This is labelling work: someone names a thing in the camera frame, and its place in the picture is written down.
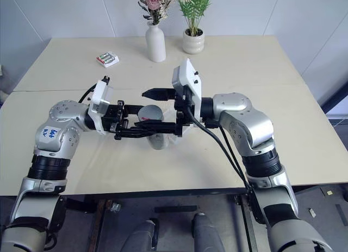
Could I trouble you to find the grey rounded shape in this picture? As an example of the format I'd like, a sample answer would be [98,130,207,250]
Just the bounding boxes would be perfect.
[127,218,160,252]
[191,212,223,252]

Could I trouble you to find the grey jar lid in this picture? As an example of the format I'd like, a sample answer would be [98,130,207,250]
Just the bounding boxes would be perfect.
[137,105,165,123]

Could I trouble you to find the black metal table frame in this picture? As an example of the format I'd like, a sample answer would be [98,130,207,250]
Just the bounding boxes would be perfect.
[64,187,259,252]

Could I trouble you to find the dried pink flower bouquet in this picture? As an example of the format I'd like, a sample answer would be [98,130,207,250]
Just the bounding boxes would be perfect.
[137,0,177,26]

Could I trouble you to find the grey object at wall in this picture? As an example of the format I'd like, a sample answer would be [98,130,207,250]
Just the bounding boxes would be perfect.
[0,63,12,103]

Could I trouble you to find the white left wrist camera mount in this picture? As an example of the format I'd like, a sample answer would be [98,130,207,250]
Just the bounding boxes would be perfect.
[87,79,115,136]

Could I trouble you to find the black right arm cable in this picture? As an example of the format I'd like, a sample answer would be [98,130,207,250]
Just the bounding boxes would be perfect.
[182,94,256,195]

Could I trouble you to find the white ceramic bottle vase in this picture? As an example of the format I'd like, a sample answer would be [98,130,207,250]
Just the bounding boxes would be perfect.
[145,20,167,63]

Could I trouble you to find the green artificial plant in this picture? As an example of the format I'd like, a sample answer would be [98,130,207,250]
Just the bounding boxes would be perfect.
[175,0,213,36]

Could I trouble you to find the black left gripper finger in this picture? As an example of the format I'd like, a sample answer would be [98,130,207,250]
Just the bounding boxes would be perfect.
[114,126,153,140]
[124,105,149,114]

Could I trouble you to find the small white battery box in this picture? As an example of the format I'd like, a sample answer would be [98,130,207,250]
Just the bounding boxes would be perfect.
[95,51,120,69]

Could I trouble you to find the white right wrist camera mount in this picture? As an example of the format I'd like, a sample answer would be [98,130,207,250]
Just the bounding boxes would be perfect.
[170,58,204,127]

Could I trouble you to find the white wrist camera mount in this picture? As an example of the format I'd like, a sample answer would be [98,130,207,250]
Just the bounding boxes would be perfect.
[87,79,115,136]
[170,58,204,127]

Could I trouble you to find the dark furniture panel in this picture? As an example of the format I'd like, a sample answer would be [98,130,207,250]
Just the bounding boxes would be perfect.
[317,66,348,117]

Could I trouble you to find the clear plastic jar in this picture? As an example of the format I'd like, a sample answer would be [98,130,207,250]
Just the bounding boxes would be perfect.
[147,110,177,151]

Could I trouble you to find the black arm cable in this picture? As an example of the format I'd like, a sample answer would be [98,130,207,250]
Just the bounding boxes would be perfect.
[78,84,97,103]
[182,94,256,195]

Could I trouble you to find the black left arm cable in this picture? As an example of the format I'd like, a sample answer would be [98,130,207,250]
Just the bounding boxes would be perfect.
[78,84,97,103]

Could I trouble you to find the white ribbed plant pot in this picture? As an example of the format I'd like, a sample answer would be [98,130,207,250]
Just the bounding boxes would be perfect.
[182,28,206,55]

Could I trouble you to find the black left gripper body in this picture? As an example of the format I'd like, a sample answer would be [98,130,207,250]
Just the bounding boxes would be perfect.
[102,99,130,141]

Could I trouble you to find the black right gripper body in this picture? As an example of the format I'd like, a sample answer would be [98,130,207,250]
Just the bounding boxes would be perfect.
[173,85,197,137]

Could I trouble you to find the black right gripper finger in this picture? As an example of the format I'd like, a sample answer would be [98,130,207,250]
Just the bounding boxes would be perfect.
[141,88,176,102]
[134,121,177,136]

